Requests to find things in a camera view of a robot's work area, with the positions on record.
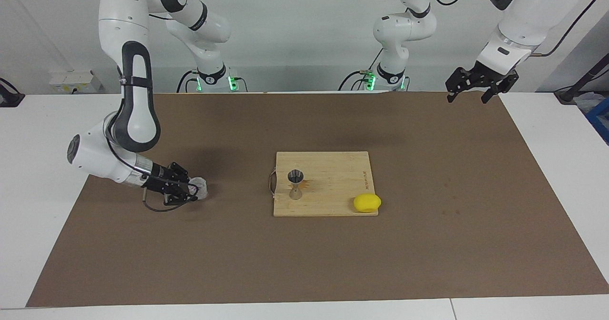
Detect steel double jigger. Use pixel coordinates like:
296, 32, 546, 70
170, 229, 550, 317
287, 169, 306, 201

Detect bamboo cutting board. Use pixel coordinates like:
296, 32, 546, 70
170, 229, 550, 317
269, 151, 380, 217

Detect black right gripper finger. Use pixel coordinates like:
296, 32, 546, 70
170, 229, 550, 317
164, 188, 198, 204
170, 162, 191, 183

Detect white wall socket box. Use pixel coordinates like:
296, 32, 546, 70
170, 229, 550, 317
49, 70, 98, 95

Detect brown table mat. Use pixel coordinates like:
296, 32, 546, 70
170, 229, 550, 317
26, 92, 609, 308

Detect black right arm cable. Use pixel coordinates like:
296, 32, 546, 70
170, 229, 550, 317
142, 187, 199, 213

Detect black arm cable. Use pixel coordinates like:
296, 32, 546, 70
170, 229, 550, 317
142, 187, 199, 213
428, 0, 601, 58

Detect black base cable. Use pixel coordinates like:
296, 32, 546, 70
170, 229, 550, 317
339, 48, 383, 91

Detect black stand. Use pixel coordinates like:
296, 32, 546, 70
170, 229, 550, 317
554, 54, 609, 104

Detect black clamp mount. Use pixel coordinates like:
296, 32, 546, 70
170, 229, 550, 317
0, 78, 25, 107

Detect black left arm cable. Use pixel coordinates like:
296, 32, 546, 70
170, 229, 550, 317
428, 0, 601, 58

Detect yellow lemon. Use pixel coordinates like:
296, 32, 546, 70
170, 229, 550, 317
353, 194, 382, 213

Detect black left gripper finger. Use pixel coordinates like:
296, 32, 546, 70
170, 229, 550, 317
481, 85, 502, 104
446, 69, 471, 103

